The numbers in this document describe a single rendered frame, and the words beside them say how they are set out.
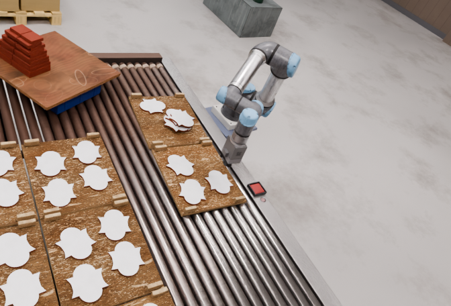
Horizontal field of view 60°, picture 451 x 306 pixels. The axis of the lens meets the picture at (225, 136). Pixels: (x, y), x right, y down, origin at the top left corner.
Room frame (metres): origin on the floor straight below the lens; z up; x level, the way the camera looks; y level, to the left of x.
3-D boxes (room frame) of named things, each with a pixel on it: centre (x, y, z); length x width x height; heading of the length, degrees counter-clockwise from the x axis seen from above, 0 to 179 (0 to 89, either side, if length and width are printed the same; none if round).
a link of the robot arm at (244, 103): (1.48, -0.05, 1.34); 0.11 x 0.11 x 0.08; 83
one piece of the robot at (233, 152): (1.37, -0.05, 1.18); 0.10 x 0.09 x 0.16; 128
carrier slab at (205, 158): (1.38, 0.05, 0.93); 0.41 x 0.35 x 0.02; 42
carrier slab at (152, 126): (1.69, 0.33, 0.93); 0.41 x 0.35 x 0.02; 40
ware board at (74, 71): (1.59, 0.98, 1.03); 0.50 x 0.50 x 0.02; 75
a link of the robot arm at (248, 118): (1.38, -0.06, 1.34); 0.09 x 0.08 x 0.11; 173
